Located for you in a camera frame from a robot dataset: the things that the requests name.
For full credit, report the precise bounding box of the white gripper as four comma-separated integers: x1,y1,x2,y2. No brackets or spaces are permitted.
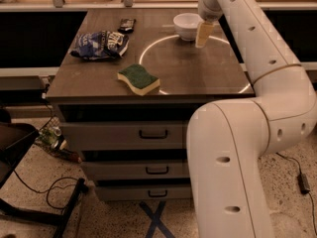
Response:
195,0,223,48

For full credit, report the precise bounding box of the white bowl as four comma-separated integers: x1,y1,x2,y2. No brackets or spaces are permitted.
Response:
173,13,202,41

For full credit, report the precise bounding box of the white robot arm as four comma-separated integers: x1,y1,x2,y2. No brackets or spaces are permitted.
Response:
186,0,316,238

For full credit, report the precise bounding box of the green and yellow sponge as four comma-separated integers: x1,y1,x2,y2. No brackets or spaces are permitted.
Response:
117,64,160,96

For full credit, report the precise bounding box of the small black snack packet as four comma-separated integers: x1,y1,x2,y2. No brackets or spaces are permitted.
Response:
118,19,136,34

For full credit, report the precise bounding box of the grey drawer cabinet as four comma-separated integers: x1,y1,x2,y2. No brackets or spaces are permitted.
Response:
48,8,253,200

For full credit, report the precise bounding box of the blue chip bag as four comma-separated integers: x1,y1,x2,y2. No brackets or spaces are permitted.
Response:
69,31,129,60

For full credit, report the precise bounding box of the middle grey drawer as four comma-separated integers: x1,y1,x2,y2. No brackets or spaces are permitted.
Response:
81,160,189,180

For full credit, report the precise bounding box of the grey drawer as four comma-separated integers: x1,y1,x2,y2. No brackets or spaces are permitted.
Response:
81,160,189,180
60,121,186,152
95,184,192,201

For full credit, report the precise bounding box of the top grey drawer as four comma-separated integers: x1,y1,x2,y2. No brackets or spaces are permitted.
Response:
60,121,186,152

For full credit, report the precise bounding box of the bottom grey drawer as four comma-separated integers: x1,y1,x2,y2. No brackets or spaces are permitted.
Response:
95,184,192,201

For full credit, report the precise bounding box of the black power adapter with cable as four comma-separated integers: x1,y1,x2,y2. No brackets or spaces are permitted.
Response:
277,153,317,236

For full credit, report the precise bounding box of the wire basket with cans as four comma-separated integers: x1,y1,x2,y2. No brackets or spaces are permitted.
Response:
36,116,81,164

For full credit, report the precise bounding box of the black stand with cable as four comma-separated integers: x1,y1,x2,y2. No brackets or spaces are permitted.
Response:
0,107,89,238

